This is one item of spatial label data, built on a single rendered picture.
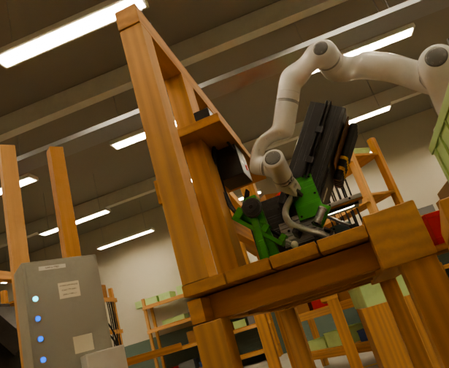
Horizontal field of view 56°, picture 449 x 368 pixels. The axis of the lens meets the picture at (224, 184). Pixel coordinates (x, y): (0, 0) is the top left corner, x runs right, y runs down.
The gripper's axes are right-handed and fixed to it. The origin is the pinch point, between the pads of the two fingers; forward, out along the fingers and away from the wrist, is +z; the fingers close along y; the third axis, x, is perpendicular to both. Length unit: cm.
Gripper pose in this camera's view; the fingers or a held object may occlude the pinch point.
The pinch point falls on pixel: (291, 196)
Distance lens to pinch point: 187.4
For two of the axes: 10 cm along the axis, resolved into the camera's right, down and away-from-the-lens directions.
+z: 3.6, 4.8, 8.0
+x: -5.1, 8.2, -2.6
